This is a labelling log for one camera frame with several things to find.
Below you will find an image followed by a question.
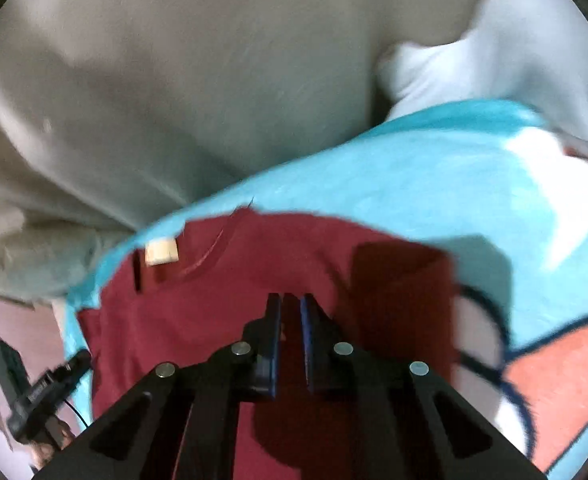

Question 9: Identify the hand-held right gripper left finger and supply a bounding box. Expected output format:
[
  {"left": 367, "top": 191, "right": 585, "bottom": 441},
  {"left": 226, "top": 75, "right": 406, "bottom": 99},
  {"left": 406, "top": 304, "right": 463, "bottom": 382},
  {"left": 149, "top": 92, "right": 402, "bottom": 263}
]
[{"left": 33, "top": 293, "right": 282, "bottom": 480}]

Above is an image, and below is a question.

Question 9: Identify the beige sheer curtain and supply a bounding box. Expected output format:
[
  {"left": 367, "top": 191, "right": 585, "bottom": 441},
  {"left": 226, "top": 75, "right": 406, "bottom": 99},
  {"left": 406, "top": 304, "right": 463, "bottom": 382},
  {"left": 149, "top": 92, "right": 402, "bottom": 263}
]
[{"left": 0, "top": 0, "right": 545, "bottom": 307}]

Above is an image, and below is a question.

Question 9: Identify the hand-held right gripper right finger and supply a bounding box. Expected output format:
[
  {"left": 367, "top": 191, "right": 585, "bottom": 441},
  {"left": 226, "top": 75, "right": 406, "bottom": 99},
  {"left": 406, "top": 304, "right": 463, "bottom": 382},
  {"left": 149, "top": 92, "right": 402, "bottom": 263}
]
[{"left": 300, "top": 293, "right": 548, "bottom": 480}]

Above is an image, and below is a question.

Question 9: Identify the dark red sweater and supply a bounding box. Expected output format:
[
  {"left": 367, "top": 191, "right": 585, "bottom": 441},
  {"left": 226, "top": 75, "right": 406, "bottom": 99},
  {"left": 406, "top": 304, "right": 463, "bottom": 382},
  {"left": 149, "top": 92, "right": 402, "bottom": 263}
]
[{"left": 76, "top": 210, "right": 462, "bottom": 480}]

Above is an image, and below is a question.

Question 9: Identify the black cable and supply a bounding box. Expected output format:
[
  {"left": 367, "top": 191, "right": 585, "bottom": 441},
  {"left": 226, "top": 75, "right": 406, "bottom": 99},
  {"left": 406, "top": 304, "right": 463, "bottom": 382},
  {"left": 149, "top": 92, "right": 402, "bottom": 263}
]
[{"left": 61, "top": 396, "right": 92, "bottom": 431}]

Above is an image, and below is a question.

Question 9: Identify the red fabric bag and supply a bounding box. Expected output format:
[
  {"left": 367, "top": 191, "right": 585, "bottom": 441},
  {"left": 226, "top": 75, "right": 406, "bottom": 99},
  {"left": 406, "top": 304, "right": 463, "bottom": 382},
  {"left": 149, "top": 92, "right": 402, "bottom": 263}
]
[{"left": 561, "top": 142, "right": 588, "bottom": 167}]

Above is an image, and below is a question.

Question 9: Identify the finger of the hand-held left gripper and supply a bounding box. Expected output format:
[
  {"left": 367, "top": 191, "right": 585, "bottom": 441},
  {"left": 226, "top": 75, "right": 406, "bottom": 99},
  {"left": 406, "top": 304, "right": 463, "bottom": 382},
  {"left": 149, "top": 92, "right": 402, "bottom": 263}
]
[{"left": 49, "top": 349, "right": 94, "bottom": 386}]

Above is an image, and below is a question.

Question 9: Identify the blue star printed blanket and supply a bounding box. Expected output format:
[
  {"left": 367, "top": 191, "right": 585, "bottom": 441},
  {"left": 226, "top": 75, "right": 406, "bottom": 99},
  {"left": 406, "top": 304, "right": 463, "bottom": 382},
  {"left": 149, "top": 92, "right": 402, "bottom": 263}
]
[{"left": 64, "top": 100, "right": 588, "bottom": 476}]

